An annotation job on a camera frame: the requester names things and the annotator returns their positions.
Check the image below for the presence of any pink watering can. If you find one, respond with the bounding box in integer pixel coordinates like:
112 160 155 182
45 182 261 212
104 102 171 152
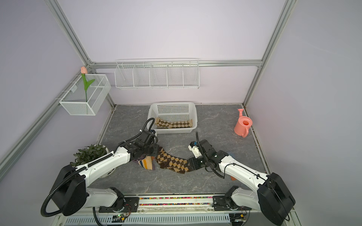
234 109 253 138

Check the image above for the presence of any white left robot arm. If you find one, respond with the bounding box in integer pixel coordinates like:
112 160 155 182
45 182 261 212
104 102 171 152
40 118 159 217

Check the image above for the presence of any white wire wall shelf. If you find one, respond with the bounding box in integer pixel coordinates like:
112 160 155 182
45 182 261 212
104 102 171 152
115 58 200 89

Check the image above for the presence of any white wire wall basket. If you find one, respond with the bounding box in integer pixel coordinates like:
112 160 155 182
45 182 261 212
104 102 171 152
59 74 111 116

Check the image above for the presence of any green potted plant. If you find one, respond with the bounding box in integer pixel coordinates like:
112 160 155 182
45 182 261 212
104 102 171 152
70 144 109 167

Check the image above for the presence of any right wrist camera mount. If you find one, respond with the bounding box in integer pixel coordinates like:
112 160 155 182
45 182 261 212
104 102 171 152
188 141 202 158

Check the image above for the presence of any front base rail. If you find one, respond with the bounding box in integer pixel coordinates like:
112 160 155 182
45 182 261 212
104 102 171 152
61 187 296 216

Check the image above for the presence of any white plastic perforated basket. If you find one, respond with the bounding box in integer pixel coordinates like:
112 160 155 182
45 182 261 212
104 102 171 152
148 102 198 134

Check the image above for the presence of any pink artificial tulip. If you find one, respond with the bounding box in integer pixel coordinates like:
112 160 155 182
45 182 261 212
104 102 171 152
81 66 95 102

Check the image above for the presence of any beige purple striped sock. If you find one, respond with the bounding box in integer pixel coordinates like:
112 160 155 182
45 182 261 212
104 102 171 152
137 156 155 170

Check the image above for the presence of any dark brown argyle sock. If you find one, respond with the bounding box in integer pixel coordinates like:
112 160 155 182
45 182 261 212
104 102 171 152
155 147 194 174

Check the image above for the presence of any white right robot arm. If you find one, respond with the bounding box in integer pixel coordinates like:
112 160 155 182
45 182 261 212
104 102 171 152
188 139 296 226

